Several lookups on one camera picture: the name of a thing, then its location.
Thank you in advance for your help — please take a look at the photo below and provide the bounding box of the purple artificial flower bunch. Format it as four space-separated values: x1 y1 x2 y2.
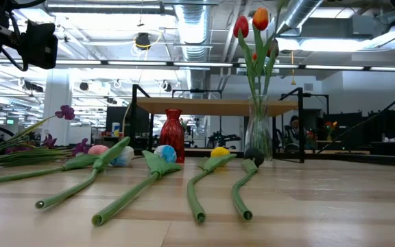
0 104 92 169

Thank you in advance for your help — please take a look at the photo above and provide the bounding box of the pink artificial tulip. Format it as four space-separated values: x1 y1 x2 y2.
0 143 111 188

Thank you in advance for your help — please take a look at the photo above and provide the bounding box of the white artificial tulip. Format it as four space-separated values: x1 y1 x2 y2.
34 136 136 211

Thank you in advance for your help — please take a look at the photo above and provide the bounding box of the white and blue tulip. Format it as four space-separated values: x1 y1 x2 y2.
91 143 183 227

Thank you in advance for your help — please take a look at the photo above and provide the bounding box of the red artificial tulip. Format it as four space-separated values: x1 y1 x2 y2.
233 15 262 104

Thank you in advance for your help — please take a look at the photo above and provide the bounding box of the yellow artificial tulip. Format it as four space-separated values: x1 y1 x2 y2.
187 146 238 224

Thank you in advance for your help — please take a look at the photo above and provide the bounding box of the yellow-orange artificial tulip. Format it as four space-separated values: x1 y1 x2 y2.
252 7 270 104

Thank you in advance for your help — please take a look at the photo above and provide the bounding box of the wooden shelf with black legs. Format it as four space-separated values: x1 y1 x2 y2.
128 84 304 165

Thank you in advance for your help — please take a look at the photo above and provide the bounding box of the white square column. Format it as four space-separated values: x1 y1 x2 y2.
42 68 73 147

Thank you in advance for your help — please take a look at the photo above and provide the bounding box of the black ceiling device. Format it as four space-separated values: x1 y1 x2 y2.
134 32 152 51

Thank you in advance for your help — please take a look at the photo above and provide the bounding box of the black computer monitor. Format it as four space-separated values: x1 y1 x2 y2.
105 106 149 134

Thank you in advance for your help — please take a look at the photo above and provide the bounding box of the red glass vase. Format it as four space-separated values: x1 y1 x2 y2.
159 108 186 164

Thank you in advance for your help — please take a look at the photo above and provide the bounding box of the clear glass vase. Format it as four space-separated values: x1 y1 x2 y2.
244 95 274 162

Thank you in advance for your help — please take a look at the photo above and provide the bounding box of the person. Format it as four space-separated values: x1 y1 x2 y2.
285 115 303 147

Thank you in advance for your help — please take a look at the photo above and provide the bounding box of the background flower bouquet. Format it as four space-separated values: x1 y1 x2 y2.
324 120 339 142

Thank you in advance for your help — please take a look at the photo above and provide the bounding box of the black background cabinet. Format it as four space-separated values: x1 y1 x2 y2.
363 109 395 157

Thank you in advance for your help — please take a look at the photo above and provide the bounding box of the silver ventilation duct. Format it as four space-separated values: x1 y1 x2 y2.
267 0 324 35
173 0 213 62

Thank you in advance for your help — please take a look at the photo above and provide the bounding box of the black metal table frame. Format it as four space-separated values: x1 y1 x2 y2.
132 147 395 168

